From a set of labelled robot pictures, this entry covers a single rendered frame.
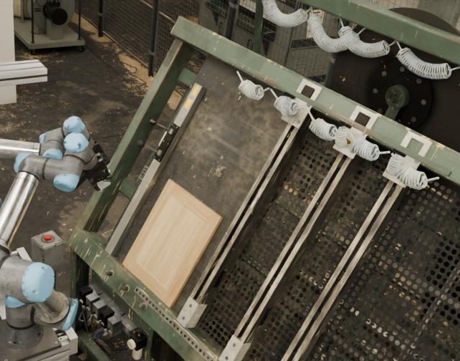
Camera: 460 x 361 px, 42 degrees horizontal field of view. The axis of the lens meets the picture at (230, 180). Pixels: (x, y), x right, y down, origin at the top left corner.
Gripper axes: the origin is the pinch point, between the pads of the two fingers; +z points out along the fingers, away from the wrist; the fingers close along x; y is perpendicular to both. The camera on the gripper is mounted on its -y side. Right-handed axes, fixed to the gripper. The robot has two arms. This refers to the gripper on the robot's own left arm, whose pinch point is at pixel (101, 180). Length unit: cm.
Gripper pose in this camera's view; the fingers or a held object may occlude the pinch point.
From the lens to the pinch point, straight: 281.3
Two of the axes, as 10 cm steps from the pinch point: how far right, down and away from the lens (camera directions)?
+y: 8.0, -5.6, 2.3
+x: -5.5, -5.1, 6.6
